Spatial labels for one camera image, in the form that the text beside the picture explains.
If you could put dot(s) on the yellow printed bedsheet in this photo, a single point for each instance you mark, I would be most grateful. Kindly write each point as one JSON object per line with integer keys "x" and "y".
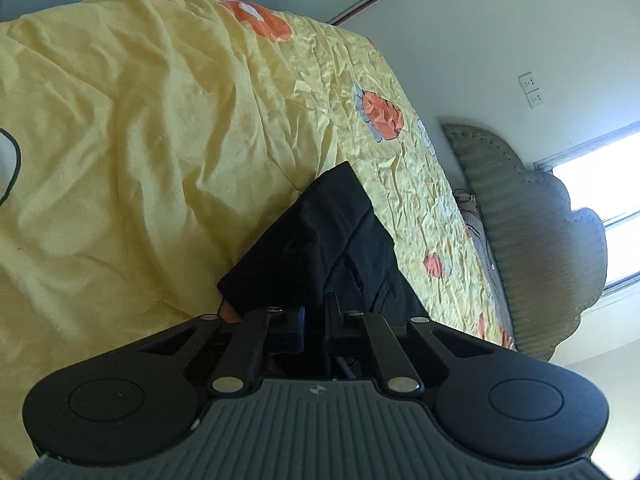
{"x": 125, "y": 160}

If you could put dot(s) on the white wall socket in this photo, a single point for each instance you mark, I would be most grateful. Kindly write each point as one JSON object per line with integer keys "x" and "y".
{"x": 534, "y": 98}
{"x": 528, "y": 81}

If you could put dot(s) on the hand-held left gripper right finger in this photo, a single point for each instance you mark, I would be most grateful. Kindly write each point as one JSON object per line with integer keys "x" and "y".
{"x": 336, "y": 327}

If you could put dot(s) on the bright window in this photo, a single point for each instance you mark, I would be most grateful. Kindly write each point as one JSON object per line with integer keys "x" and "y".
{"x": 615, "y": 195}

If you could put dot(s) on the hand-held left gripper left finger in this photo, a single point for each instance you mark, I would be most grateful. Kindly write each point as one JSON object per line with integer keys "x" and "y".
{"x": 286, "y": 327}

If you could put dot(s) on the grey patterned pillow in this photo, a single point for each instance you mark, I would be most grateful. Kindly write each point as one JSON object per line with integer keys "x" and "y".
{"x": 487, "y": 260}

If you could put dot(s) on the black pants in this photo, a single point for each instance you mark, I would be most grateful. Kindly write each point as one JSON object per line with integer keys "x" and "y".
{"x": 325, "y": 240}

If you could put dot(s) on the green padded headboard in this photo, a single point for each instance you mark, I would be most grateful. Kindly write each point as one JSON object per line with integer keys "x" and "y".
{"x": 540, "y": 240}

